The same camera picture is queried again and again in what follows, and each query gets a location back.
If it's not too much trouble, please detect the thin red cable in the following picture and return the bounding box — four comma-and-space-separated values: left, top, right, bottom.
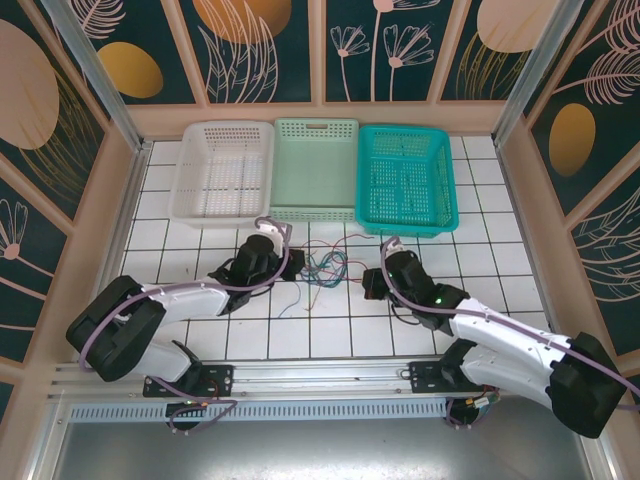
299, 232, 381, 314

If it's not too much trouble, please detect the white perforated plastic basket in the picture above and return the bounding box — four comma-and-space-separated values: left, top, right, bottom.
168, 121, 276, 230

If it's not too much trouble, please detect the pale green perforated plastic basket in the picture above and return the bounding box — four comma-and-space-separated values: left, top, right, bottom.
268, 117, 361, 223

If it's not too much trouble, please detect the teal perforated plastic basket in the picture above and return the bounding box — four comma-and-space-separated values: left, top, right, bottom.
353, 124, 461, 236

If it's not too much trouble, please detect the grey metal sheet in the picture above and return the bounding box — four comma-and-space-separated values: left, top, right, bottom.
47, 419, 609, 480

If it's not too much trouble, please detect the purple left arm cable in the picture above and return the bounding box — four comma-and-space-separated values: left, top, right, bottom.
79, 215, 295, 436

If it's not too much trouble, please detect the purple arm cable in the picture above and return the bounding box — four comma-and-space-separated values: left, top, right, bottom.
79, 215, 295, 436
379, 237, 636, 431

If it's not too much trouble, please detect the aluminium mounting rail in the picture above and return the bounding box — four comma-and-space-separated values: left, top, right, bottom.
47, 360, 506, 401

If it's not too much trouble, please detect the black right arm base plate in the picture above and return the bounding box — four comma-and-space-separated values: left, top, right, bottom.
408, 359, 469, 396

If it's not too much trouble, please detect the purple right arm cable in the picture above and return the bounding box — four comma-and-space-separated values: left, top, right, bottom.
379, 237, 636, 431

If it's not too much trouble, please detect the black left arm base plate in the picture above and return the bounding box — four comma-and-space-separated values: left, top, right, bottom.
143, 363, 236, 399

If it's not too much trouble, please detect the slotted grey cable duct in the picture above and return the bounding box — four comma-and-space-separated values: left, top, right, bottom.
67, 399, 450, 422

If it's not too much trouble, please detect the yellow connector with wires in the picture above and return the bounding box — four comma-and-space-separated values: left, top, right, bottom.
462, 394, 501, 416

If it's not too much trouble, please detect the aluminium frame post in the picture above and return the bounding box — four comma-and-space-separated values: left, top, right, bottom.
491, 0, 590, 147
39, 0, 151, 154

